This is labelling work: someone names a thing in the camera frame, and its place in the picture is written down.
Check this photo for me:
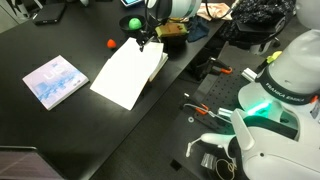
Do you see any beige cloth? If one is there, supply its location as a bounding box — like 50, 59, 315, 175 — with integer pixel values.
196, 2, 233, 22

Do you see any black office chair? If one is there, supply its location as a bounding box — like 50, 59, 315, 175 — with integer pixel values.
229, 19, 284, 56

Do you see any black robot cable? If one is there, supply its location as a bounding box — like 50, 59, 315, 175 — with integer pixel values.
203, 0, 234, 20

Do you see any small black square piece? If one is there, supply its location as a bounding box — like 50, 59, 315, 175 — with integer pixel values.
169, 159, 181, 171

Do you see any orange robotics textbook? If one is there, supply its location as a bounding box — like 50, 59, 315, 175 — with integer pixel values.
89, 37, 169, 112

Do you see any black speckled garment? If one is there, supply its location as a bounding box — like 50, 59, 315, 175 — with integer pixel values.
218, 0, 294, 43

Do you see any blue and white book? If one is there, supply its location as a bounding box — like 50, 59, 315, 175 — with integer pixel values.
21, 54, 90, 111

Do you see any black perforated breadboard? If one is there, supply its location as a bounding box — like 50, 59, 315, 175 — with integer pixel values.
159, 66, 268, 180

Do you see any dark blue cloth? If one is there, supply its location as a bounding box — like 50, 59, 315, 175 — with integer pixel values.
186, 15, 210, 43

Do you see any thin white cable plug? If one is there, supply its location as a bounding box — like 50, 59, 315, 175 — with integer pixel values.
185, 139, 202, 158

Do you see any small clear plastic bag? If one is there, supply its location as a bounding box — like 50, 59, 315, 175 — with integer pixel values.
200, 153, 216, 169

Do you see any green ball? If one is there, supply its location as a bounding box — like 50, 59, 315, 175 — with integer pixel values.
128, 17, 143, 31

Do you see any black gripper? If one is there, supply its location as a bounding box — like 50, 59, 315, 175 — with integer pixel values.
135, 9, 164, 53

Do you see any white aluminium block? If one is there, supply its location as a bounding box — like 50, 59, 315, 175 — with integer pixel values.
240, 67, 258, 83

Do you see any small red ball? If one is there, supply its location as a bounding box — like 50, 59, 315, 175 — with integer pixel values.
106, 38, 117, 50

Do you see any yellow-green plastic object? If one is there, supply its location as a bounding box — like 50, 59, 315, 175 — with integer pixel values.
265, 50, 283, 64

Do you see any black clamp with orange handle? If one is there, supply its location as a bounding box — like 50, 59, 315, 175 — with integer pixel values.
196, 57, 234, 79

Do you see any tan rubber band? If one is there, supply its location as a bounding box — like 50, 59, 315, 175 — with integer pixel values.
214, 158, 238, 176

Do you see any black notebook case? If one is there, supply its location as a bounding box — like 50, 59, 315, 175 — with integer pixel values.
32, 2, 67, 26

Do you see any orange clamp with silver bar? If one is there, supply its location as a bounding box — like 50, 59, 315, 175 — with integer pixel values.
181, 93, 219, 121

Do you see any tablet with blue screen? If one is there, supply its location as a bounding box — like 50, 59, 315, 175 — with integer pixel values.
120, 0, 145, 7

